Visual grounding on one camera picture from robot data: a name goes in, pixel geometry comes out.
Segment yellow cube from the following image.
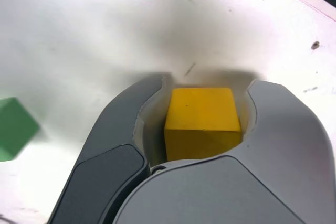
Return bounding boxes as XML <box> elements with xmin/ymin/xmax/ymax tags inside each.
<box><xmin>164</xmin><ymin>87</ymin><xmax>242</xmax><ymax>162</ymax></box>

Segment green cube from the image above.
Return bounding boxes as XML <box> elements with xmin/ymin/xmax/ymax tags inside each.
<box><xmin>0</xmin><ymin>97</ymin><xmax>41</xmax><ymax>163</ymax></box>

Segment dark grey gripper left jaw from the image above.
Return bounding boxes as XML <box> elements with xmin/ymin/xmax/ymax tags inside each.
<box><xmin>48</xmin><ymin>73</ymin><xmax>173</xmax><ymax>224</ymax></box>

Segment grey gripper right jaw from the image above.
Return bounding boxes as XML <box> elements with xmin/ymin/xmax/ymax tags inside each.
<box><xmin>112</xmin><ymin>79</ymin><xmax>336</xmax><ymax>224</ymax></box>

